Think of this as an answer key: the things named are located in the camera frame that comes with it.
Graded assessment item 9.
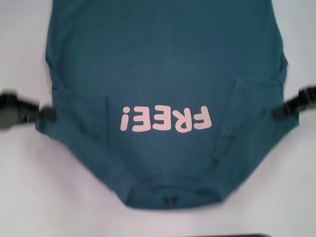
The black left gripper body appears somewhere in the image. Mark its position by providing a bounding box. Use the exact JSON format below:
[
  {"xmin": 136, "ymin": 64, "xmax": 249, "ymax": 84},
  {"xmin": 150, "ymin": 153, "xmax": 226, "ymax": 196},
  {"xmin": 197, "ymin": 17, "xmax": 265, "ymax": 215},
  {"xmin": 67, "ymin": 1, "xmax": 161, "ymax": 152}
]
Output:
[{"xmin": 0, "ymin": 87, "xmax": 38, "ymax": 131}]

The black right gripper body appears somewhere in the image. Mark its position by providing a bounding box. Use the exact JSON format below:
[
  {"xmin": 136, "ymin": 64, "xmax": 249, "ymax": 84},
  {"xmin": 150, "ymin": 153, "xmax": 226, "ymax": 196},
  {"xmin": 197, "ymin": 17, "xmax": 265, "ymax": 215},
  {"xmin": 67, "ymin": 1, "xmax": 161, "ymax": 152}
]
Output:
[{"xmin": 297, "ymin": 84, "xmax": 316, "ymax": 114}]

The teal blue printed t-shirt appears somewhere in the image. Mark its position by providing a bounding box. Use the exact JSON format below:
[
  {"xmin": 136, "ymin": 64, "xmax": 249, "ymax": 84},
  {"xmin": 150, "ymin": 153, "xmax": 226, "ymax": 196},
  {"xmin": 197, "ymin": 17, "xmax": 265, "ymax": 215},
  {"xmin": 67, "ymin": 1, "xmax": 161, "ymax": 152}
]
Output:
[{"xmin": 34, "ymin": 0, "xmax": 301, "ymax": 210}]

